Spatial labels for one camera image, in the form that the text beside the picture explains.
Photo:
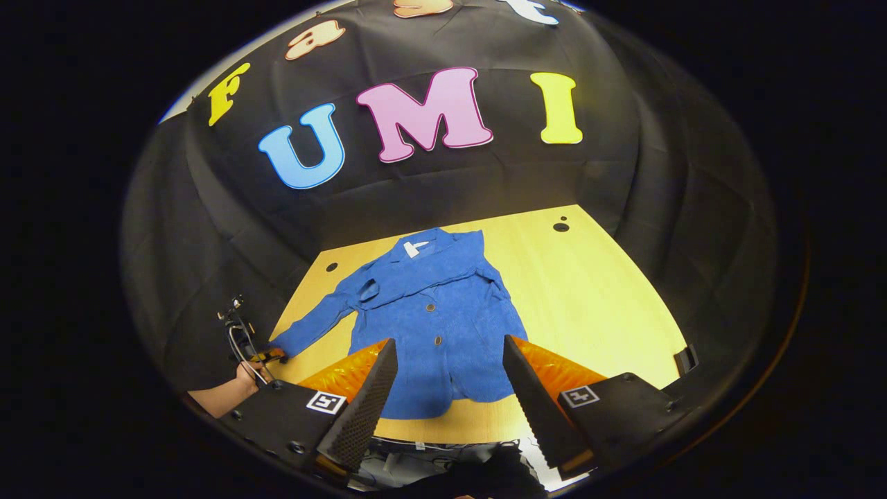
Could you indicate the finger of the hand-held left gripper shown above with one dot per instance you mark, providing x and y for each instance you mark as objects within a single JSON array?
[{"x": 270, "y": 357}]

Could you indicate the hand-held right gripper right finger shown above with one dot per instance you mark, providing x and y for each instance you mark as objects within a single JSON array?
[{"x": 533, "y": 402}]

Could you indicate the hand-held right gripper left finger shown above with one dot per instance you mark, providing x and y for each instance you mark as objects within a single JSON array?
[{"x": 367, "y": 409}]

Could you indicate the blue button-up jacket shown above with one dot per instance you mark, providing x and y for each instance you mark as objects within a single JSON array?
[{"x": 443, "y": 312}]

